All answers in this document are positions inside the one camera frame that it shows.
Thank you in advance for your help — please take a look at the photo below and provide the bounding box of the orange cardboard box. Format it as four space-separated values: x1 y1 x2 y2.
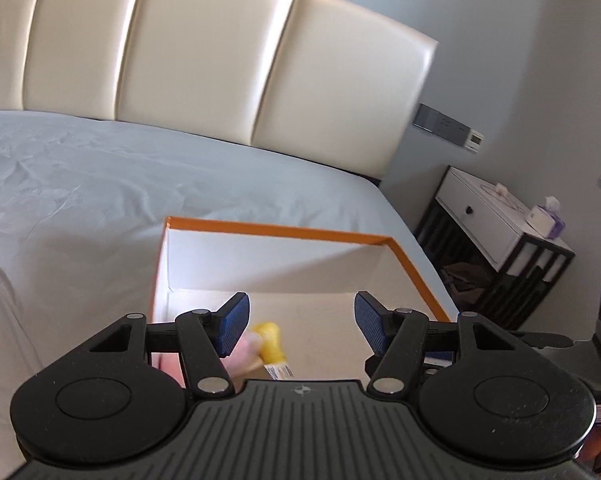
148 216 454 391

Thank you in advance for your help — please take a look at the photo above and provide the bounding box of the black and white nightstand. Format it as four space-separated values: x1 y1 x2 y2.
415 165 576 331

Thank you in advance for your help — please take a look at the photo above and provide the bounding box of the grey wall switch panel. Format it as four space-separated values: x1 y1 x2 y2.
413 103 471 147

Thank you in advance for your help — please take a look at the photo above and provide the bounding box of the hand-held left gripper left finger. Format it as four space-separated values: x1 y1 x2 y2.
78 292 252 402

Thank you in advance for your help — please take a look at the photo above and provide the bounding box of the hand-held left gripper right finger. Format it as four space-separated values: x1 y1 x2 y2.
355 291 527 402

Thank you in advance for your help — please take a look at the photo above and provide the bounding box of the yellow capped bottle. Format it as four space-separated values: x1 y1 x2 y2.
249 321 295 382

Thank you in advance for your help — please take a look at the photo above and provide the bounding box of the dark cloth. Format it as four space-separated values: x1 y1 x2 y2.
441 261 487 306

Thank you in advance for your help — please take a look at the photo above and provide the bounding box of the tissue pack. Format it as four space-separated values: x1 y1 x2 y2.
525 196 565 240

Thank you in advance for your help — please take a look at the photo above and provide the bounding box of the cream padded headboard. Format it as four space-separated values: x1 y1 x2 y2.
0 0 440 181

